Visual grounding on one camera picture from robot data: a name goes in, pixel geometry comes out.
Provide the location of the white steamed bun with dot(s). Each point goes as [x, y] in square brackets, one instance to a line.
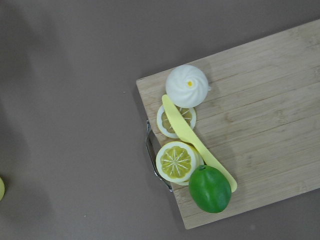
[187, 86]

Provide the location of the metal cutting board handle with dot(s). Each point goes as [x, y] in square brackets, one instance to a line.
[152, 154]

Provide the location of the bamboo cutting board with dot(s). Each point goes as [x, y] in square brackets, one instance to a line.
[261, 120]

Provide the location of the green lime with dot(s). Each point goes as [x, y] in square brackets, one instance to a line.
[209, 189]

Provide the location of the yellow plastic knife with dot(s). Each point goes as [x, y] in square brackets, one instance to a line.
[186, 134]

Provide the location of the lemon ring slice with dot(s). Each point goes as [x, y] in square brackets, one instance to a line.
[163, 123]

